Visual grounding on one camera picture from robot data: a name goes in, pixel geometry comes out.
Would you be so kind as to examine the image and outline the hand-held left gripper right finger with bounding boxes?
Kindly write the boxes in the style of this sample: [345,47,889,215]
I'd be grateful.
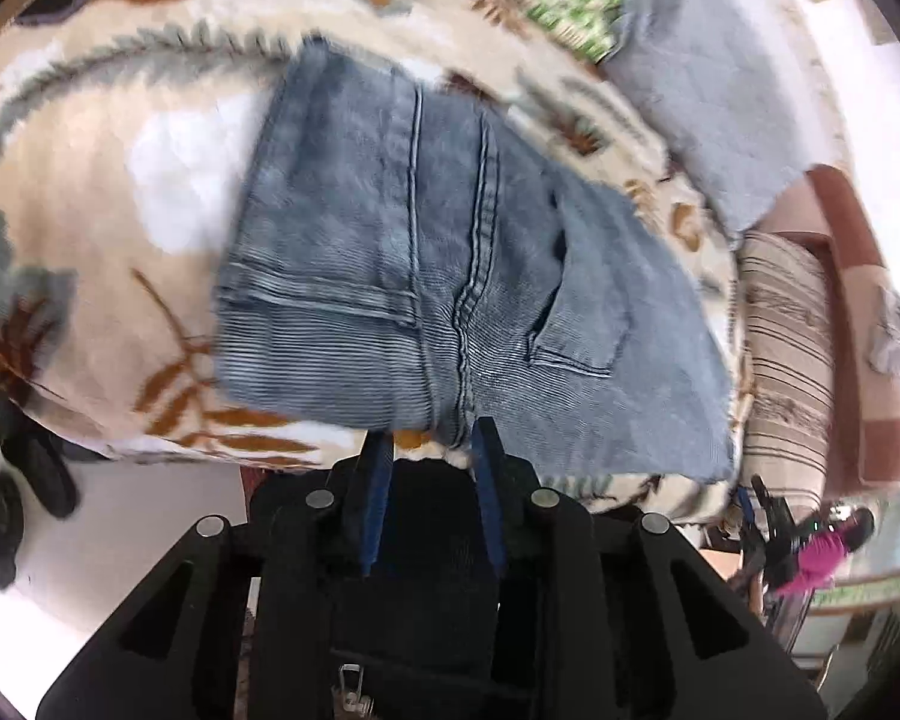
[471,417,827,720]

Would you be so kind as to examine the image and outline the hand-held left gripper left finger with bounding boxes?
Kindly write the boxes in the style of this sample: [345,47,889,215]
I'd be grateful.
[36,433,396,720]

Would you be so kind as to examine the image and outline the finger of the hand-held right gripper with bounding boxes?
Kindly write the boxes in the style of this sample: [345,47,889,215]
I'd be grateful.
[730,474,779,587]

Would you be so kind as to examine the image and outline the blue-grey corduroy pants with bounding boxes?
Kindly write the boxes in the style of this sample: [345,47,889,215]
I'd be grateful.
[211,37,737,482]

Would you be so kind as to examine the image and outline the glass-front cabinet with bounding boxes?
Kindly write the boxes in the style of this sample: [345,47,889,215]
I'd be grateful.
[791,491,900,665]

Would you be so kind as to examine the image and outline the beige striped pillow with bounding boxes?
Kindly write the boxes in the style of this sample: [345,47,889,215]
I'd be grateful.
[738,229,838,520]

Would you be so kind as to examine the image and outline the brown and pink headboard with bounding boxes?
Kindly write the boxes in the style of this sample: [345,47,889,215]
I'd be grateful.
[763,163,900,497]

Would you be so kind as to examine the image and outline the cream leaf-print blanket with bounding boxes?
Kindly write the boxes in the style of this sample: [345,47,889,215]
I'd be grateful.
[0,0,758,533]

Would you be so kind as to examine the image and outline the grey quilted pillow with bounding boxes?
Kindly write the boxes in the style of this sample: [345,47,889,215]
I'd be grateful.
[598,0,808,238]

